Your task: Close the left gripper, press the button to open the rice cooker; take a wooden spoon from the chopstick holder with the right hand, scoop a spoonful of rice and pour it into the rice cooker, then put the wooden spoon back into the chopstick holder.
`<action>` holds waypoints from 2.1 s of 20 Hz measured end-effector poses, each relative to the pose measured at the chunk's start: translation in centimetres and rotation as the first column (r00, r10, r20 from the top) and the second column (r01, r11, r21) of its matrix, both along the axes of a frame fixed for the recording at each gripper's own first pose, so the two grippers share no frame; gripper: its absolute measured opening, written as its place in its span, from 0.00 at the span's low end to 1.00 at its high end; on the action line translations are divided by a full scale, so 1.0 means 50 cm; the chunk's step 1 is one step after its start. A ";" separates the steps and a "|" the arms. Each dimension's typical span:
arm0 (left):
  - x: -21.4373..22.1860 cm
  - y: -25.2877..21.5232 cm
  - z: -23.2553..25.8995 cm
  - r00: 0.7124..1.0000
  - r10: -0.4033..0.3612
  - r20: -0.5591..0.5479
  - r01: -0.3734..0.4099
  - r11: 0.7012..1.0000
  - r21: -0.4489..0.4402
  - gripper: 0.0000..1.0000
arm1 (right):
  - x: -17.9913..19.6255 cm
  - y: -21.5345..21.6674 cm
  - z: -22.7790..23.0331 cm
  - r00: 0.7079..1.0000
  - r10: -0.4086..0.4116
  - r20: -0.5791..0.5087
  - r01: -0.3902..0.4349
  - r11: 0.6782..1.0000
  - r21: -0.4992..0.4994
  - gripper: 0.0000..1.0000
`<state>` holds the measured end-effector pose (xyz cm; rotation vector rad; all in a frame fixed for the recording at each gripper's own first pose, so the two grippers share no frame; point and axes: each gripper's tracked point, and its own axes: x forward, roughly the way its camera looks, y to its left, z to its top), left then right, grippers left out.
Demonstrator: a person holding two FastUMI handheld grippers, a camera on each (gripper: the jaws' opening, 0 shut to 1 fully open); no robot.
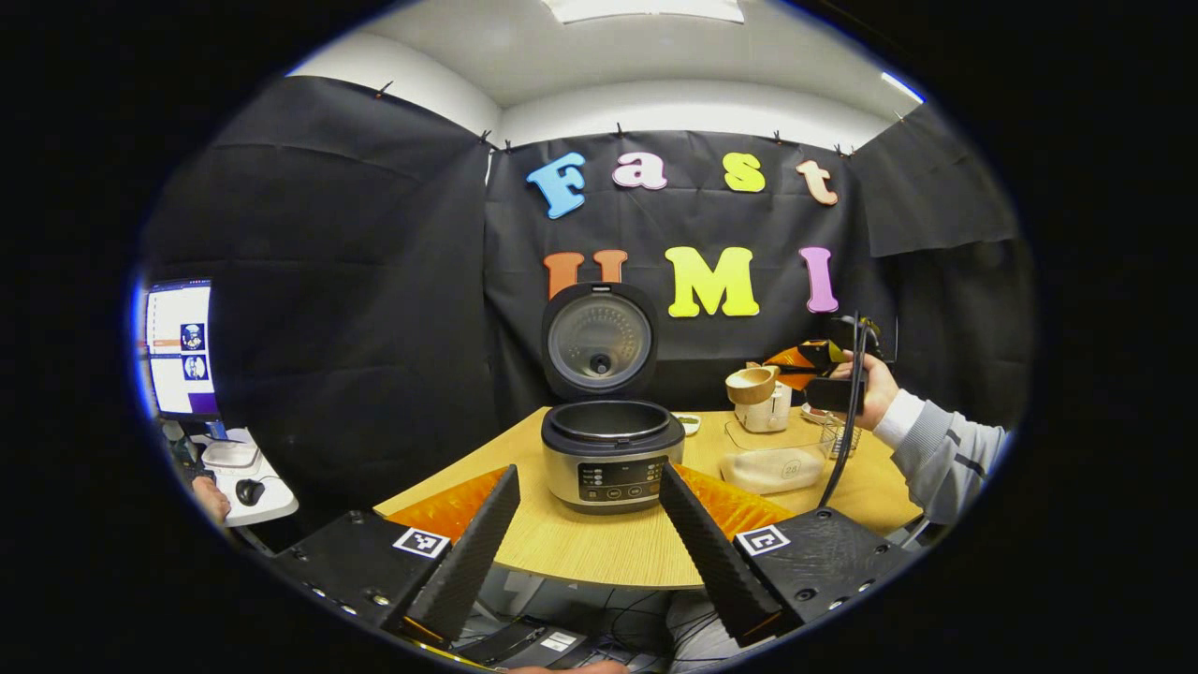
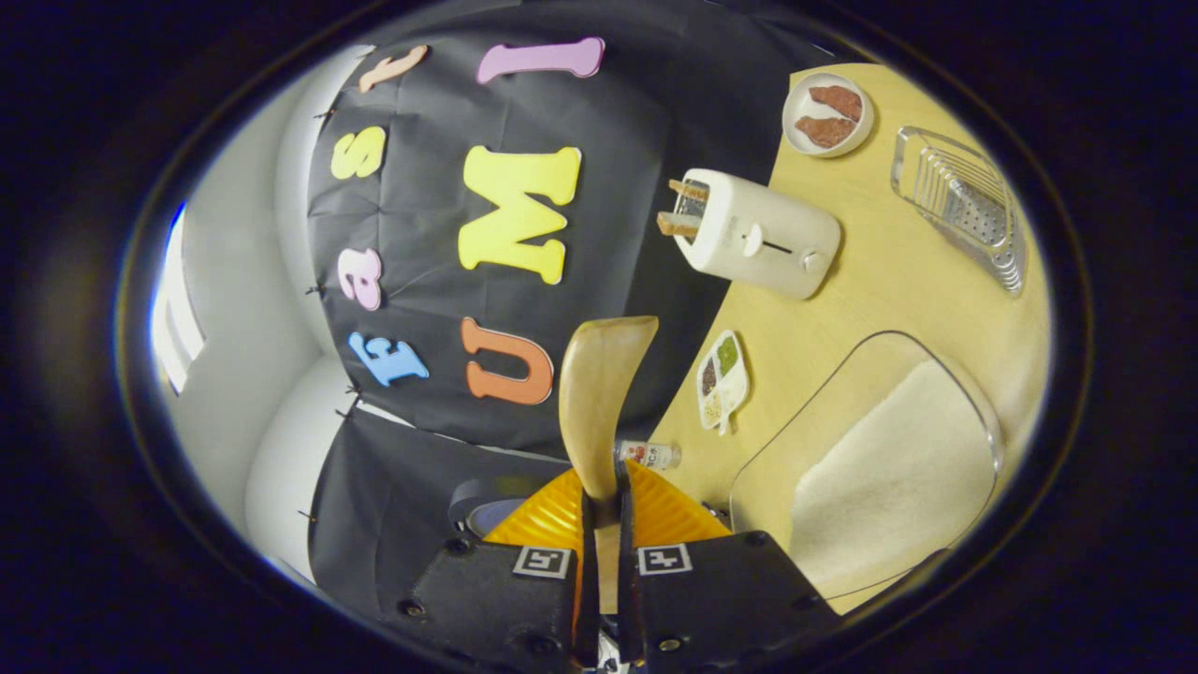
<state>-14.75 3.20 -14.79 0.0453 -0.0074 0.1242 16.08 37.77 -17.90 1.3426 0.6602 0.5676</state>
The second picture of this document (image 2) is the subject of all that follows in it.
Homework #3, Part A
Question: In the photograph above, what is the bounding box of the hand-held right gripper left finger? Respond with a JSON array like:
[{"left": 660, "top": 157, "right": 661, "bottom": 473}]
[{"left": 402, "top": 465, "right": 600, "bottom": 670}]

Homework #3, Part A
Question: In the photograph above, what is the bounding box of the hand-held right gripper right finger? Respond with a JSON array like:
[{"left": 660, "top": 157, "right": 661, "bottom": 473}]
[{"left": 615, "top": 459, "right": 839, "bottom": 670}]

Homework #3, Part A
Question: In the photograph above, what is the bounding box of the grey rice cooker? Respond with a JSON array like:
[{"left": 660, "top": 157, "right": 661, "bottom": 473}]
[{"left": 447, "top": 477, "right": 530, "bottom": 539}]

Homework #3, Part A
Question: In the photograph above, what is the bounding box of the wooden spoon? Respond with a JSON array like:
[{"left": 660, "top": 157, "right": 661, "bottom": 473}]
[{"left": 559, "top": 315, "right": 660, "bottom": 614}]

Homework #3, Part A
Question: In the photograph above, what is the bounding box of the metal wire chopstick holder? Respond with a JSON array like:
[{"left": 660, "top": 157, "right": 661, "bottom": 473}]
[{"left": 890, "top": 126, "right": 1028, "bottom": 297}]

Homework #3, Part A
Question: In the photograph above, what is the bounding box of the small clear bottle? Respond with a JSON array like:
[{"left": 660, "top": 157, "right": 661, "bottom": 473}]
[{"left": 614, "top": 440, "right": 682, "bottom": 471}]

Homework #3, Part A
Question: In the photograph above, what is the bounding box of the clear plastic container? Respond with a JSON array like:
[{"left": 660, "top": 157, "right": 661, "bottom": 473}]
[{"left": 728, "top": 330, "right": 1004, "bottom": 605}]

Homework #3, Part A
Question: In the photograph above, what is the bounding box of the white divided condiment dish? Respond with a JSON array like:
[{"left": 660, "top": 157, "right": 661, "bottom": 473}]
[{"left": 696, "top": 330, "right": 751, "bottom": 437}]

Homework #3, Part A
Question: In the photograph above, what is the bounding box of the white toaster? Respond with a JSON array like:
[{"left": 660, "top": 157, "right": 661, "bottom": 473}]
[{"left": 672, "top": 168, "right": 842, "bottom": 301}]

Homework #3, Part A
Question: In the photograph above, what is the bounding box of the black backdrop cloth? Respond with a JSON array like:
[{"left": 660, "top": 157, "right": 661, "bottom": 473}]
[{"left": 307, "top": 33, "right": 843, "bottom": 619}]

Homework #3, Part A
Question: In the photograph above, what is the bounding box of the long ceiling light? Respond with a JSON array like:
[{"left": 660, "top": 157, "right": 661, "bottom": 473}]
[{"left": 150, "top": 206, "right": 207, "bottom": 396}]

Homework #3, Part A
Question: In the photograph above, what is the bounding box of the brown meat piece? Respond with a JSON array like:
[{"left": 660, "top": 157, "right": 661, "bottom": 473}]
[
  {"left": 809, "top": 85, "right": 864, "bottom": 123},
  {"left": 795, "top": 114, "right": 857, "bottom": 150}
]

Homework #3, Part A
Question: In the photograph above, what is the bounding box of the white round plate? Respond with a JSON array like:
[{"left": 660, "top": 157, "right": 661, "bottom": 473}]
[{"left": 782, "top": 72, "right": 875, "bottom": 158}]

